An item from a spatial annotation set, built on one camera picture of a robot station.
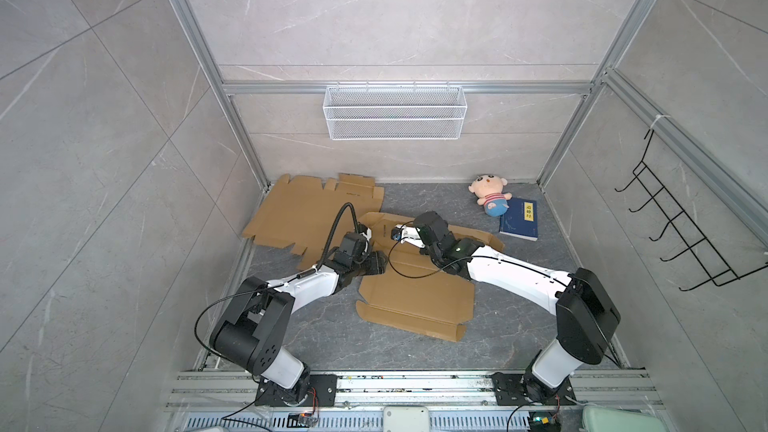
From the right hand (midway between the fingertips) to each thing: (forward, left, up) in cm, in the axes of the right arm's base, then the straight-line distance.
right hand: (431, 218), depth 87 cm
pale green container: (-48, -40, -18) cm, 65 cm away
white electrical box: (-47, +9, -16) cm, 51 cm away
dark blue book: (+12, -36, -17) cm, 41 cm away
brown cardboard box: (-15, +5, -18) cm, 24 cm away
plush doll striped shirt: (+22, -25, -12) cm, 36 cm away
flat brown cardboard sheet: (+18, +47, -20) cm, 54 cm away
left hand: (-5, +15, -11) cm, 19 cm away
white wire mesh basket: (+36, +12, +12) cm, 40 cm away
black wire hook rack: (-26, -55, +14) cm, 62 cm away
